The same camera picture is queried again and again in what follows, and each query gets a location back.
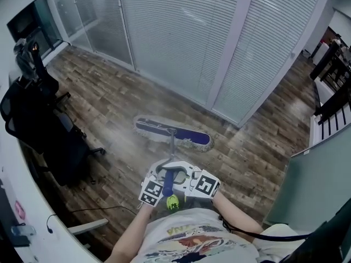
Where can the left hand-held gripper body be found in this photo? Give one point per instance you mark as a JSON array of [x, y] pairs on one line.
[[150, 193]]

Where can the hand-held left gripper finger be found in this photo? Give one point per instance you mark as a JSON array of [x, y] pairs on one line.
[[160, 164]]

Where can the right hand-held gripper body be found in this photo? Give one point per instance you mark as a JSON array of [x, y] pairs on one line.
[[204, 185]]

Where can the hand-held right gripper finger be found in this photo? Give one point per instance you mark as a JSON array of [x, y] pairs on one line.
[[175, 166], [181, 185]]

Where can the blue mop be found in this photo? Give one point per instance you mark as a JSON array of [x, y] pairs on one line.
[[192, 137]]

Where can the person's right forearm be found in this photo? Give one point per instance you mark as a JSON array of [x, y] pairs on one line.
[[235, 218]]

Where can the person's left forearm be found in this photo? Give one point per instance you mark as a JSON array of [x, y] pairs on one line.
[[129, 234]]

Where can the wooden plank floor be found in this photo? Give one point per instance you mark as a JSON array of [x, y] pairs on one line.
[[115, 97]]

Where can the white printed t-shirt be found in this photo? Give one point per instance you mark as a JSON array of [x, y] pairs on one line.
[[197, 237]]

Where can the grey desk foot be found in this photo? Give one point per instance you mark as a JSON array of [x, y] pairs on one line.
[[87, 225]]

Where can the frosted glass desk partition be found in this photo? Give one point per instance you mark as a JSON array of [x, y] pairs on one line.
[[315, 179]]

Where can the black mesh office chair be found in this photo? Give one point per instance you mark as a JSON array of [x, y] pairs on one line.
[[44, 130]]

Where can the wide white venetian blind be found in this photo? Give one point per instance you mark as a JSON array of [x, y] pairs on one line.
[[178, 37]]

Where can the small pink item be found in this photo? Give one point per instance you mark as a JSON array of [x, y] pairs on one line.
[[20, 210]]

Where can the small grey device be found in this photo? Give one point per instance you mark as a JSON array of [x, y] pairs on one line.
[[23, 230]]

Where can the black body-mounted device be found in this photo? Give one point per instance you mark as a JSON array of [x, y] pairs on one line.
[[329, 237]]

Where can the narrow white venetian blind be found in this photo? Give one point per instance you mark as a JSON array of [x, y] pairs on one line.
[[268, 51]]

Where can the dark wooden slatted bench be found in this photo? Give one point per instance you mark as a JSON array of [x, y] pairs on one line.
[[331, 92]]

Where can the office chair with grey jacket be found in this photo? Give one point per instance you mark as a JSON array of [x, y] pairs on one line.
[[26, 59]]

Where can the dark glass door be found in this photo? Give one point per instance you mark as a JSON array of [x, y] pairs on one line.
[[30, 29]]

